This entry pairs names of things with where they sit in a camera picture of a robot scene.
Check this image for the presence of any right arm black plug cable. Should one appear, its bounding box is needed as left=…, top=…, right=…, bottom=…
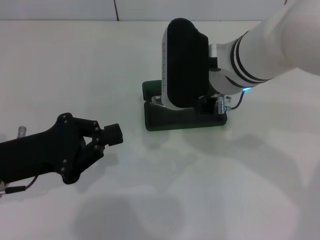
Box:
left=217, top=90, right=248, bottom=115

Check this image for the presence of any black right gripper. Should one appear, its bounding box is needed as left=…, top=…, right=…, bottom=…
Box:
left=197, top=96, right=218, bottom=116

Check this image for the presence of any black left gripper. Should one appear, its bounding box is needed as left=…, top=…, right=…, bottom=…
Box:
left=0, top=112, right=124, bottom=186

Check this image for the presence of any left arm black plug cable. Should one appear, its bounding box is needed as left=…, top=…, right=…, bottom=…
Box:
left=0, top=174, right=40, bottom=199

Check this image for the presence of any arm black plug cable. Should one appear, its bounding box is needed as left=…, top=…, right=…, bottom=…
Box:
left=217, top=90, right=248, bottom=115
left=0, top=174, right=40, bottom=199

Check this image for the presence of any green glasses case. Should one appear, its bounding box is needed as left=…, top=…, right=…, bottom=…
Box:
left=141, top=79, right=229, bottom=132

